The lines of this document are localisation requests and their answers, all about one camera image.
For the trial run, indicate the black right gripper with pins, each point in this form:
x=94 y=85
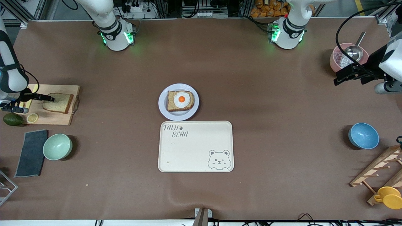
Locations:
x=29 y=94

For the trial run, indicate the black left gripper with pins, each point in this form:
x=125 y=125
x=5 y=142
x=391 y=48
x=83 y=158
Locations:
x=372 y=63

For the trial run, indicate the plain brown bread slice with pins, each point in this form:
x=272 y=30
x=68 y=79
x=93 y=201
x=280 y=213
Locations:
x=62 y=105

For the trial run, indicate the toast with fried egg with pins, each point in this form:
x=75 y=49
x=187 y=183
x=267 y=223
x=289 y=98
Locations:
x=171 y=106

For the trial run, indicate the round white plate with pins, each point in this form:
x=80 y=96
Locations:
x=179 y=116

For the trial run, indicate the fried egg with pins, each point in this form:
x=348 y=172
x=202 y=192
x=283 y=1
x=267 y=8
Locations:
x=181 y=99

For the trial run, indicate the clear ice cubes pile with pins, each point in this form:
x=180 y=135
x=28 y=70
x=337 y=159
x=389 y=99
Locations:
x=340 y=59

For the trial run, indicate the pink bowl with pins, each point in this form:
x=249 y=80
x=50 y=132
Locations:
x=333 y=64

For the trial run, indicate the wooden cutting board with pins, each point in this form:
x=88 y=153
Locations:
x=53 y=119

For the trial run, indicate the lemon slice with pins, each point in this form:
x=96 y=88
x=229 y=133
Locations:
x=32 y=118

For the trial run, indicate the metal scoop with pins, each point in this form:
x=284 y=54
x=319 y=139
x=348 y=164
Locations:
x=353 y=51

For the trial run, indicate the green avocado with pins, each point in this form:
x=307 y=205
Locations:
x=13 y=119

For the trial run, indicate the mint green bowl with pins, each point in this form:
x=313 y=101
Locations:
x=57 y=147

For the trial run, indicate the dark grey cloth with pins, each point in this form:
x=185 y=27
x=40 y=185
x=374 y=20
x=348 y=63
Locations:
x=31 y=153

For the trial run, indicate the blue bowl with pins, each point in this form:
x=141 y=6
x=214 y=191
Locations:
x=363 y=136

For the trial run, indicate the wooden cup rack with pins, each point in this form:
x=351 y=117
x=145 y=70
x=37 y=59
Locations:
x=377 y=166

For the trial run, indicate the bag of orange buns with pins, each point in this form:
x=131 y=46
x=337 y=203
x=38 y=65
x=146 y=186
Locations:
x=270 y=8

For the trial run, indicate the white power strip with plugs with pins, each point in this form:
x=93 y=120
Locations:
x=138 y=9

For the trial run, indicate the yellow plastic cup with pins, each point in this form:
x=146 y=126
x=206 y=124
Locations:
x=392 y=201

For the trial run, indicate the small white power strip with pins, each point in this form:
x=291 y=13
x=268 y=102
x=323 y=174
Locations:
x=207 y=14

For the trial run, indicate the cream bear print tray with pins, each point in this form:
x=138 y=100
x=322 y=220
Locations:
x=194 y=150

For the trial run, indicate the aluminium frame profile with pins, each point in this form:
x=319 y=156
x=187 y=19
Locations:
x=381 y=20
x=24 y=25

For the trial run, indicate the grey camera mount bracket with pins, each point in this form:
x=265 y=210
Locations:
x=202 y=216

